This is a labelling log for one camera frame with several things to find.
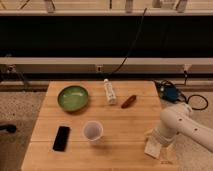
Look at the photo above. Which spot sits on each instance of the brown sausage toy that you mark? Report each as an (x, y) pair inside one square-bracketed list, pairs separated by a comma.
[(128, 102)]

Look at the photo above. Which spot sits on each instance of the white sponge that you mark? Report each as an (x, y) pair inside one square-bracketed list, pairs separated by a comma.
[(153, 148)]

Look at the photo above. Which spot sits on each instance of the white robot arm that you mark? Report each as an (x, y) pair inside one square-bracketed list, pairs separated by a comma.
[(176, 119)]

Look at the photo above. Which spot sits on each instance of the green ceramic bowl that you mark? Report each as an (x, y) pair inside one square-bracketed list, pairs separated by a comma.
[(73, 98)]

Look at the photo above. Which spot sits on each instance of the clear plastic cup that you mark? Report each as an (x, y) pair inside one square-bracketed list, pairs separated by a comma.
[(93, 132)]

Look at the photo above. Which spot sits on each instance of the blue device with cables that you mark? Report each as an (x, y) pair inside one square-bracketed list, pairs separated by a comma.
[(170, 93)]

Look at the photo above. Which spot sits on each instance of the black object at left edge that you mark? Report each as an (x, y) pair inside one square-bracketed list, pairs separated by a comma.
[(10, 128)]

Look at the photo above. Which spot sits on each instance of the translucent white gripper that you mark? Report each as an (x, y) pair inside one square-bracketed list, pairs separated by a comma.
[(163, 135)]

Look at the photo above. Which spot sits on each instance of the black smartphone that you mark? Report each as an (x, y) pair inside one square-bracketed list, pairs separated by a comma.
[(61, 138)]

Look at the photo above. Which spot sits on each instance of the white plastic bottle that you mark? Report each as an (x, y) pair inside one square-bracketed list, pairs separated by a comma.
[(110, 94)]

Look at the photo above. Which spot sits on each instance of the wooden table board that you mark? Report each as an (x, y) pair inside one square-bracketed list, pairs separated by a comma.
[(125, 131)]

